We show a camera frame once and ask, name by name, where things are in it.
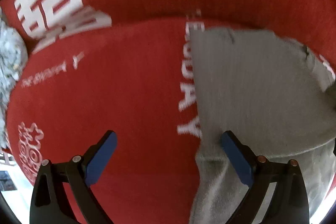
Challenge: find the grey knit sweater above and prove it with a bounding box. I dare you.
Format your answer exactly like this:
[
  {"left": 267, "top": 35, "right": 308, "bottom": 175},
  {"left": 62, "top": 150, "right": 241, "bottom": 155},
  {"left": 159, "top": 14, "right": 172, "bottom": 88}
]
[{"left": 190, "top": 27, "right": 335, "bottom": 223}]

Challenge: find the red seat cushion white print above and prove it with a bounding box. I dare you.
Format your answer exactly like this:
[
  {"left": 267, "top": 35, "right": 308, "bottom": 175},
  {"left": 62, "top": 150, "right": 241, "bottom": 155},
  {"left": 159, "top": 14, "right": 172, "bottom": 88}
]
[{"left": 6, "top": 9, "right": 336, "bottom": 224}]

